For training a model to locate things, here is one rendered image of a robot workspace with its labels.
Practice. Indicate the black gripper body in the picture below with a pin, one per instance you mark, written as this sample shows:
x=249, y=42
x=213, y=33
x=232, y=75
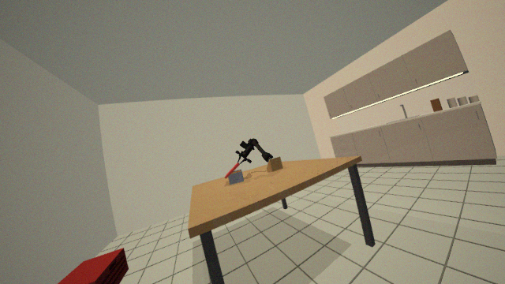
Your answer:
x=244, y=155

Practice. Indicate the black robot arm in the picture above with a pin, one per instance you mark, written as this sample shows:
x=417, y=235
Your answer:
x=250, y=146

